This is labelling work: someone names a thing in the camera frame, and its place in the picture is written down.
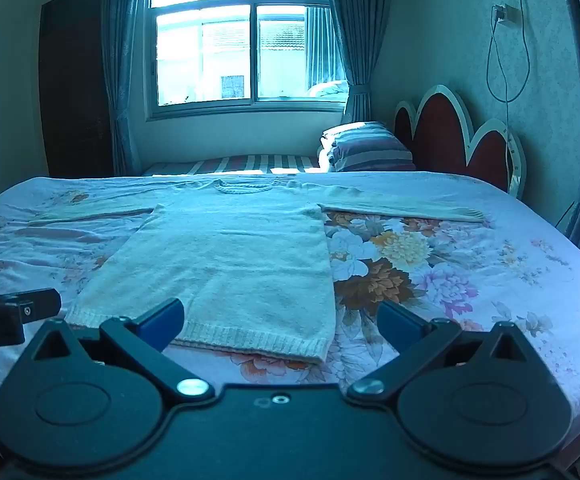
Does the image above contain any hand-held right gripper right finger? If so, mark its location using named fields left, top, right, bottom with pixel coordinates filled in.
left=347, top=301, right=546, bottom=404

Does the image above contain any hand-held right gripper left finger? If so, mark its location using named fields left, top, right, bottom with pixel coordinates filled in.
left=20, top=298, right=215, bottom=404

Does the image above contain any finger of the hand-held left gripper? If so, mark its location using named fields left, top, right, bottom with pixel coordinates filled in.
left=0, top=288, right=63, bottom=323

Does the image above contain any white knit sweater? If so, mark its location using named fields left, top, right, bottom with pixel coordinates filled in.
left=30, top=178, right=486, bottom=364

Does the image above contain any floral bed sheet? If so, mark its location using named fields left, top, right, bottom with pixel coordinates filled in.
left=0, top=172, right=580, bottom=461

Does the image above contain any striped mattress cover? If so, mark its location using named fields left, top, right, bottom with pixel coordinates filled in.
left=142, top=154, right=328, bottom=177

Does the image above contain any folded striped quilt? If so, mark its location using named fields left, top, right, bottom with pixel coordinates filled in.
left=318, top=121, right=417, bottom=174

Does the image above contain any red petal-shaped headboard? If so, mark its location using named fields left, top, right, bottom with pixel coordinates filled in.
left=394, top=85, right=527, bottom=199

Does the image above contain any dark wooden door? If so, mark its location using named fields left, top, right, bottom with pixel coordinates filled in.
left=38, top=0, right=116, bottom=179

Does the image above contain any white cloth bundle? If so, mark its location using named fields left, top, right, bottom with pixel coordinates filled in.
left=307, top=80, right=351, bottom=99

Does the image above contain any blue curtain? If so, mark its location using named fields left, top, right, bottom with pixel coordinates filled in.
left=322, top=0, right=401, bottom=126
left=100, top=0, right=157, bottom=177

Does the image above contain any large window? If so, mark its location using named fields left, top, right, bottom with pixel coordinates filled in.
left=144, top=0, right=349, bottom=119

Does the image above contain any thin white cord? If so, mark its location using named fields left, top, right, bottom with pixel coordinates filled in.
left=505, top=102, right=514, bottom=171

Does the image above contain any air conditioner power cable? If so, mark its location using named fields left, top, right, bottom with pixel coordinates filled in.
left=486, top=0, right=532, bottom=106

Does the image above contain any wall socket with plug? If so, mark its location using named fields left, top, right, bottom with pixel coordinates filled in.
left=492, top=4, right=522, bottom=27

